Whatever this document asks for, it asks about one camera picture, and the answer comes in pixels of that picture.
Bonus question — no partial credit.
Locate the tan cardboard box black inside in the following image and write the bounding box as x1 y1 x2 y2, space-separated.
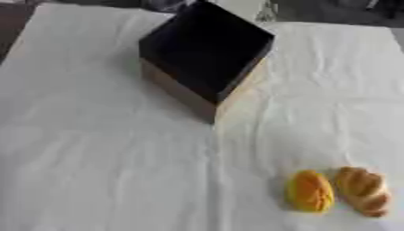
137 0 278 125

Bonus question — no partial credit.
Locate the orange oval toy bread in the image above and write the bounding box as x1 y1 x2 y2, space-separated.
284 170 336 214

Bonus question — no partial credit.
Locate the brown braided toy bread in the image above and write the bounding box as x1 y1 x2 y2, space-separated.
335 166 393 218

